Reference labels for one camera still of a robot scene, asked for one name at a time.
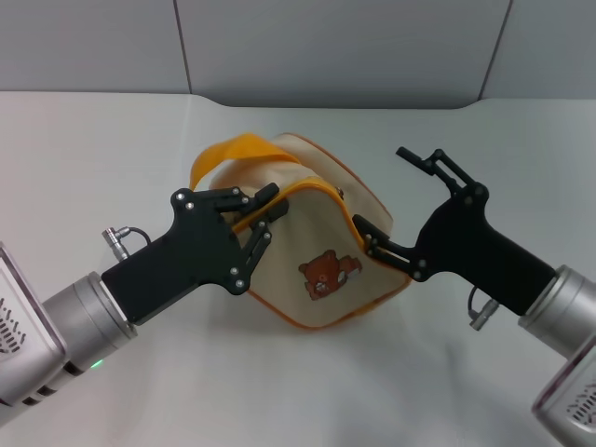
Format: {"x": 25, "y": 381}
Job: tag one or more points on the beige bear print food bag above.
{"x": 307, "y": 233}

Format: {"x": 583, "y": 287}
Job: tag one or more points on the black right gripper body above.
{"x": 465, "y": 242}

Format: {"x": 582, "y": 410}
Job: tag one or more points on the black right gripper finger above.
{"x": 449, "y": 174}
{"x": 391, "y": 253}

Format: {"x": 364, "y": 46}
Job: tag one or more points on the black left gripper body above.
{"x": 195, "y": 251}

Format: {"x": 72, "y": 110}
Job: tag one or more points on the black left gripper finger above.
{"x": 258, "y": 237}
{"x": 235, "y": 200}

